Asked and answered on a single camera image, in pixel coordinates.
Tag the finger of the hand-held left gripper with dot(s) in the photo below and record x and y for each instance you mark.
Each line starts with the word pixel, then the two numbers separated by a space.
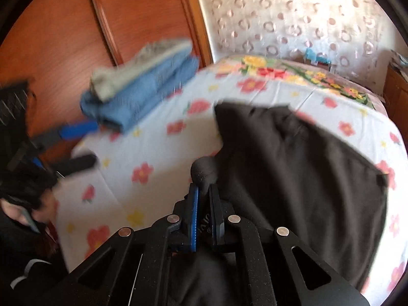
pixel 78 162
pixel 75 131

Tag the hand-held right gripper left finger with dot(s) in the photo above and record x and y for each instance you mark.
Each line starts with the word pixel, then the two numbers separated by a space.
pixel 192 216

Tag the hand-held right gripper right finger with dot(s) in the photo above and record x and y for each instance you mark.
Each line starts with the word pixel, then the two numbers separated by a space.
pixel 216 216

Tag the black pants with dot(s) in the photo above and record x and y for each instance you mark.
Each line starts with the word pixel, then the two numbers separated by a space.
pixel 293 178

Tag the folded grey pants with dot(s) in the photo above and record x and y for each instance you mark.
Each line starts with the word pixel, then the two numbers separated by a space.
pixel 127 70

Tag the white floral bed sheet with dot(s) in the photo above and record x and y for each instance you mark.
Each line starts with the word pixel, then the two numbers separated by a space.
pixel 153 172

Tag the folded blue jeans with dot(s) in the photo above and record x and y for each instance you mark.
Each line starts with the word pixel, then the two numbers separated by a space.
pixel 140 95

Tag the wooden wardrobe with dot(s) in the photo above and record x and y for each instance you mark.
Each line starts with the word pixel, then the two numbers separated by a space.
pixel 95 32

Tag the person's dark clothing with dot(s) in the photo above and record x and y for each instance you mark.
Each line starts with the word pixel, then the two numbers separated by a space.
pixel 22 251

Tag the blue and white box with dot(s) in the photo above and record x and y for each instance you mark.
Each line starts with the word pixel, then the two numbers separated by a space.
pixel 314 55

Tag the white curtain with pink rings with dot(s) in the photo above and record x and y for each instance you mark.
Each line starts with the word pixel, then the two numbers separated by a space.
pixel 293 16

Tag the wooden nightstand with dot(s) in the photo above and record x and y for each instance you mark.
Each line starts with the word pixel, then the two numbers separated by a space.
pixel 397 89

